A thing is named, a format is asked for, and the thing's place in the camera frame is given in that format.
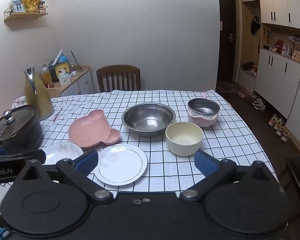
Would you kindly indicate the pink bear-shaped plate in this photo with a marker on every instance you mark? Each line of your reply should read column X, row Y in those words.
column 90, row 130

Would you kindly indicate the white tissue box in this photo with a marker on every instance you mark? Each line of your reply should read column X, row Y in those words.
column 64, row 80

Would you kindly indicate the large stainless steel bowl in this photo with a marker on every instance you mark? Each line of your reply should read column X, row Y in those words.
column 147, row 120

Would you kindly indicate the brown wooden chair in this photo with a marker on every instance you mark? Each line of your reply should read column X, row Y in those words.
column 117, row 70

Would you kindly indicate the cream bowl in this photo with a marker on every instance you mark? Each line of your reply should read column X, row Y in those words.
column 182, row 136

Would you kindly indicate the white plate with gold rim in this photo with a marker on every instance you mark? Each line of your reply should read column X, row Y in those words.
column 122, row 165

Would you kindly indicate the pink pen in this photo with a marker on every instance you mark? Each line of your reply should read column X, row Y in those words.
column 57, row 115

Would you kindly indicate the black hanging bag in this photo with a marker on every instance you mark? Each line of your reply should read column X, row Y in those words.
column 255, row 26

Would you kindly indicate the row of shoes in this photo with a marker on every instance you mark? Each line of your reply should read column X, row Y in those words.
column 258, row 103

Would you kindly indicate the white tube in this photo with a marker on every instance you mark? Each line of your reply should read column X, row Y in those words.
column 57, row 57

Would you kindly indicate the gold thermos jug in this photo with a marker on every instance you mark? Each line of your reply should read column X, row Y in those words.
column 40, row 100

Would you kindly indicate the thin dark stick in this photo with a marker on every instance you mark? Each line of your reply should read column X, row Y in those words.
column 76, row 61

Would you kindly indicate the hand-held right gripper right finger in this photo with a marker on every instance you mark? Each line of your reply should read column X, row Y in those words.
column 206, row 163

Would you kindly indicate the red stuffed toy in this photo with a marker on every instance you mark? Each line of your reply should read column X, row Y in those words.
column 279, row 45

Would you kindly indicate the white floral plate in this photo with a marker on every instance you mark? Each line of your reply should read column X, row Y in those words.
column 62, row 150

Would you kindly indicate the dark wooden chair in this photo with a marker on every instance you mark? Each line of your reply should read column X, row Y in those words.
column 298, row 175

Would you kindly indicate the yellow box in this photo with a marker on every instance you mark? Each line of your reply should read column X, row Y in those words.
column 55, row 72

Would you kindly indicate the doormat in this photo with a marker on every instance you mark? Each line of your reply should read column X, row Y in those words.
column 227, row 87

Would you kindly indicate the white checked tablecloth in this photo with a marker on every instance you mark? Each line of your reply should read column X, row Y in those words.
column 152, row 97

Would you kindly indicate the gold ornament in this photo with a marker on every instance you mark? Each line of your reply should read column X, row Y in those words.
column 32, row 0

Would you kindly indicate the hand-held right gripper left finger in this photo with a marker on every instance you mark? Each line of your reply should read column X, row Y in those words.
column 86, row 163

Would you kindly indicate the white upper cabinet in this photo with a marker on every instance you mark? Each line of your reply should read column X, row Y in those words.
column 277, row 2

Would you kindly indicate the glass pot lid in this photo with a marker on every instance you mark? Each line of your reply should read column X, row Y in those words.
column 15, row 127

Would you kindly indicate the pink bowl with steel liner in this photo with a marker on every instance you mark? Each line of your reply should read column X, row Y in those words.
column 200, row 121

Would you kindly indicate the black cooking pot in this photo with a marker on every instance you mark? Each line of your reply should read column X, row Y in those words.
column 27, row 140

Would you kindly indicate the wooden side cabinet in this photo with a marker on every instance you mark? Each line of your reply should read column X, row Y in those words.
column 82, row 85

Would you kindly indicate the dark entrance door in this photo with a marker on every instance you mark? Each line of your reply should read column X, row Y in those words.
column 226, row 55

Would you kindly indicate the small photo frame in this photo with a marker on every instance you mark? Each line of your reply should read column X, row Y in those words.
column 17, row 4

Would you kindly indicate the orange drink bottle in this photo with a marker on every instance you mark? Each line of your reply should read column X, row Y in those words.
column 48, row 78

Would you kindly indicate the blue round gadget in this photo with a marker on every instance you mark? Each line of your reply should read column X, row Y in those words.
column 63, row 59

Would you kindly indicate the white lower cabinet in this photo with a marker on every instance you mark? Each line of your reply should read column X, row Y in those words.
column 277, row 80

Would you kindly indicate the wooden wall shelf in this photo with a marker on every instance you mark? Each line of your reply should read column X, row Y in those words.
column 22, row 17

